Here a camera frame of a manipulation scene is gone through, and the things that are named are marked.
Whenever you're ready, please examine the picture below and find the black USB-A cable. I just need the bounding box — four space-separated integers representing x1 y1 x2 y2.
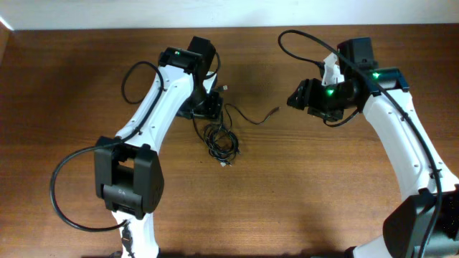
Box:
213 84 281 126

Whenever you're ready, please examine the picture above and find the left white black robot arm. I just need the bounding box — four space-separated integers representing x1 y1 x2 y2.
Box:
94 37 222 257

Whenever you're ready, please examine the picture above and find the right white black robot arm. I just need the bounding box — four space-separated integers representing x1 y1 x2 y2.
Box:
287 37 458 257

